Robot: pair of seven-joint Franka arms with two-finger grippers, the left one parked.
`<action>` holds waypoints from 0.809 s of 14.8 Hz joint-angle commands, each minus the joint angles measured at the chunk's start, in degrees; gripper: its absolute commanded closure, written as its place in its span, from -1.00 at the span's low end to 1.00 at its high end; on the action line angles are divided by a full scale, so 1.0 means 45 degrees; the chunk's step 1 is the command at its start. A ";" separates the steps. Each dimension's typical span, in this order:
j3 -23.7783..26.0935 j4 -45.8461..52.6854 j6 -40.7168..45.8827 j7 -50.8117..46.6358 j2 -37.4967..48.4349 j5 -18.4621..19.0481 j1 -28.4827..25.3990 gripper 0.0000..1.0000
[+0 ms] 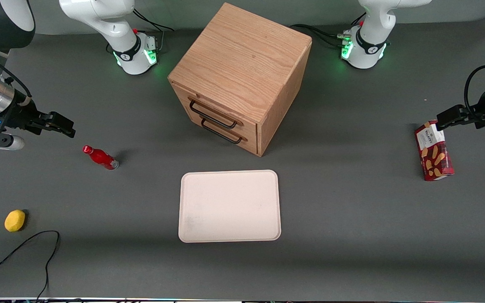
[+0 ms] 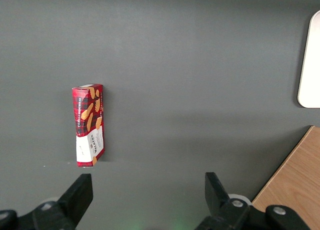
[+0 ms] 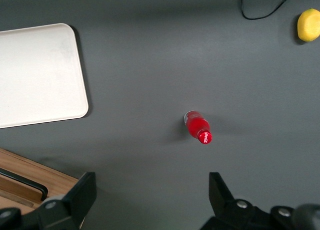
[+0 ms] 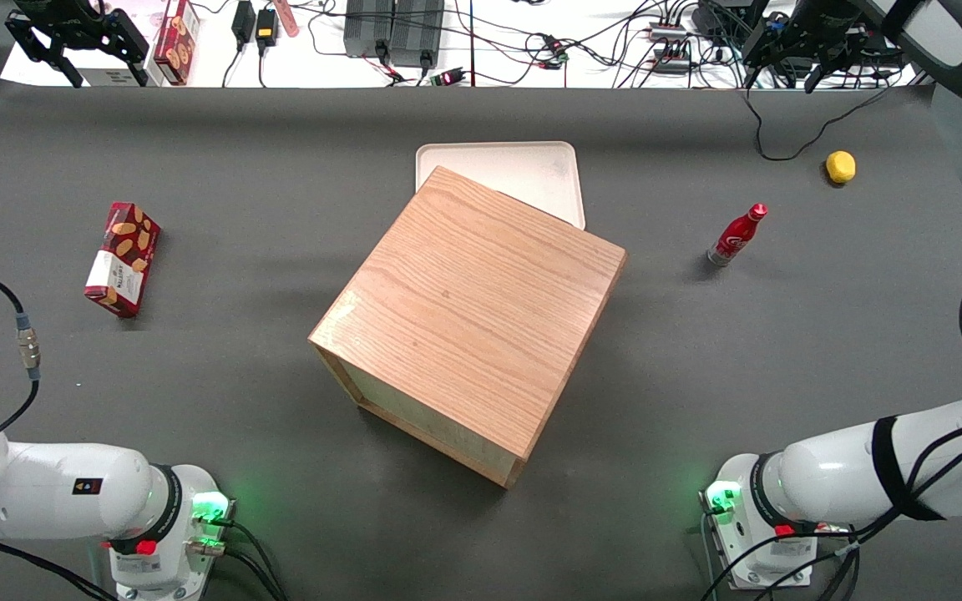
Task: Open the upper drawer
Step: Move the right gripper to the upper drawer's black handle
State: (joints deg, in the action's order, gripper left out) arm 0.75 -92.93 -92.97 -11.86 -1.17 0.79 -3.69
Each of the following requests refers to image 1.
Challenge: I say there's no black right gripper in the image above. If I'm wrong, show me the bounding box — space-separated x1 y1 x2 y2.
0 95 76 139

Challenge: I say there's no oak drawer with wide handle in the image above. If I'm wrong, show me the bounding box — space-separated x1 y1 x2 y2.
171 82 259 140

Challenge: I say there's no black metal drawer handle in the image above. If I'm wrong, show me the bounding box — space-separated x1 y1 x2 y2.
188 97 243 129
200 118 243 145

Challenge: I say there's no oak wooden drawer cabinet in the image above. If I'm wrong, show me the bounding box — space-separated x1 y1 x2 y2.
167 3 313 157

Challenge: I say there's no red shortbread cookie box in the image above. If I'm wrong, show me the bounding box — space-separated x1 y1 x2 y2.
414 120 455 182

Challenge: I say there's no red bottle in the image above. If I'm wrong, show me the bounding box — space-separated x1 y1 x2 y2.
82 145 120 171

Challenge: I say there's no yellow lemon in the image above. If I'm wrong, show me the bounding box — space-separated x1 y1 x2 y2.
4 210 26 233

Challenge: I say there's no cream plastic tray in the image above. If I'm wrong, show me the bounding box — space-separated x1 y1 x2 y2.
178 170 282 243

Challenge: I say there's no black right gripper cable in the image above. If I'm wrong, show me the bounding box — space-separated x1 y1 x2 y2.
0 39 32 105

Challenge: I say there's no thin black cable on table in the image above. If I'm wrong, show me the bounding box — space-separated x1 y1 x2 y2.
0 230 61 301

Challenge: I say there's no black right arm base cable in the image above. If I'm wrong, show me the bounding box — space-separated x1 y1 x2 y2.
132 8 175 54

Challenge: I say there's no black arm base cable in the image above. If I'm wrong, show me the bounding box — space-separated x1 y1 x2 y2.
290 13 367 49
132 8 175 54

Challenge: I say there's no black left arm base cable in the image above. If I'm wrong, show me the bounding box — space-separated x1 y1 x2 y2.
290 13 367 49

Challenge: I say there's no oak drawer with short handle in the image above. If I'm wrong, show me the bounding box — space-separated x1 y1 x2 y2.
181 105 259 156

